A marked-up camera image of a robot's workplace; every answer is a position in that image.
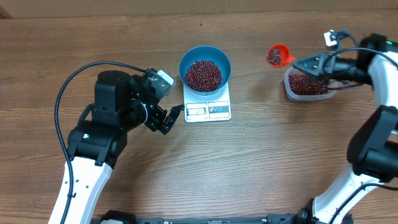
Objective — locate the red scoop with blue handle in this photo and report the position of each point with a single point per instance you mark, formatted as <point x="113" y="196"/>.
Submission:
<point x="279" y="56"/>

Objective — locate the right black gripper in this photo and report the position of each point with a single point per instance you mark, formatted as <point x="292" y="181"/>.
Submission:
<point x="321" y="71"/>

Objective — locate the clear plastic container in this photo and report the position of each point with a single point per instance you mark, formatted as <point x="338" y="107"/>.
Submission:
<point x="301" y="87"/>

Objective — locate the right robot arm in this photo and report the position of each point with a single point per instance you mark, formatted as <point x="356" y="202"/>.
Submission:
<point x="372" y="157"/>

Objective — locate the red beans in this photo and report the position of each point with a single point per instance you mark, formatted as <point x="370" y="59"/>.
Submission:
<point x="206" y="69"/>

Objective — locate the white digital kitchen scale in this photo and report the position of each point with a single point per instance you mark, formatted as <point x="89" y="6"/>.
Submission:
<point x="207" y="108"/>

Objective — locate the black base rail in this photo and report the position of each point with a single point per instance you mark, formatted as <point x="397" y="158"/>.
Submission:
<point x="114" y="216"/>

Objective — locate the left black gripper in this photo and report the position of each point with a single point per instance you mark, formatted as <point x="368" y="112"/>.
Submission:
<point x="155" y="124"/>

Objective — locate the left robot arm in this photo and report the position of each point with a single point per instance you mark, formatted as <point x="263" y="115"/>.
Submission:
<point x="122" y="103"/>

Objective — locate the blue metal bowl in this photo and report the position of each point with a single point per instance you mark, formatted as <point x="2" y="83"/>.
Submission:
<point x="205" y="69"/>

